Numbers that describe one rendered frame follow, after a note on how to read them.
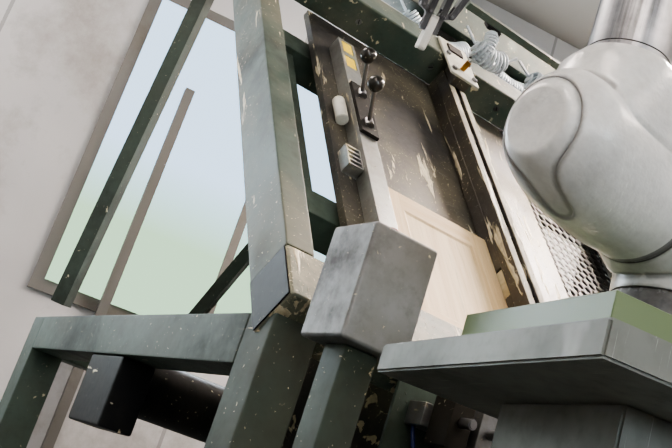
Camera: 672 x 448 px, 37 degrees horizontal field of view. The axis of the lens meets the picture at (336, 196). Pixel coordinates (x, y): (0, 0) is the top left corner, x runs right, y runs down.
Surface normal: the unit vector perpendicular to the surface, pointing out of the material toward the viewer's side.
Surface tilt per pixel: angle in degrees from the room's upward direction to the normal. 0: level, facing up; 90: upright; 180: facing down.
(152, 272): 90
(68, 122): 90
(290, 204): 50
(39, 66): 90
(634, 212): 131
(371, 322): 90
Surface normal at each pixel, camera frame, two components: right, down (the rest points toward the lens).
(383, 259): 0.53, -0.11
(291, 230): 0.60, -0.66
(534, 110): -0.74, -0.33
